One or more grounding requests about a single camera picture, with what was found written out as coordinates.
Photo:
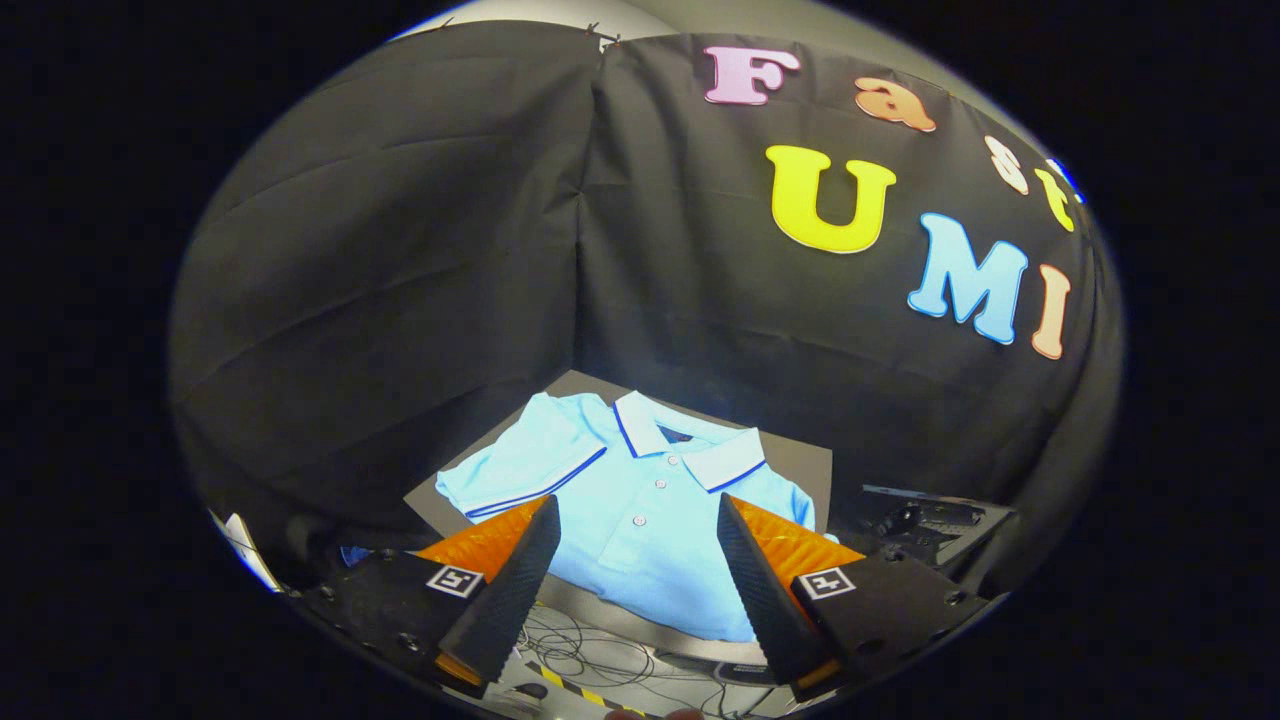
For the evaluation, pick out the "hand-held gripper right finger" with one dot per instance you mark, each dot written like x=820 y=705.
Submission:
x=760 y=600

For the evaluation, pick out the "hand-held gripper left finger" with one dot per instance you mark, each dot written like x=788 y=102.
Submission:
x=515 y=590

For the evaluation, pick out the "light blue polo shirt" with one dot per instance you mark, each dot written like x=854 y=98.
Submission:
x=640 y=500

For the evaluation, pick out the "yellow black striped floor strip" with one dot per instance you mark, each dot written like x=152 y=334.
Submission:
x=580 y=693

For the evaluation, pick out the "grey cabinet with dark top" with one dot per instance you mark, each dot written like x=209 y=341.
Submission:
x=790 y=465

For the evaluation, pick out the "small blue object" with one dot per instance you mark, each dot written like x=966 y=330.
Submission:
x=353 y=554

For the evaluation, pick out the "white board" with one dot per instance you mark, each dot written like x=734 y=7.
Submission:
x=245 y=545

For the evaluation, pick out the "black backdrop cloth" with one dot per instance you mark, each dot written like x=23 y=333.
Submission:
x=420 y=250

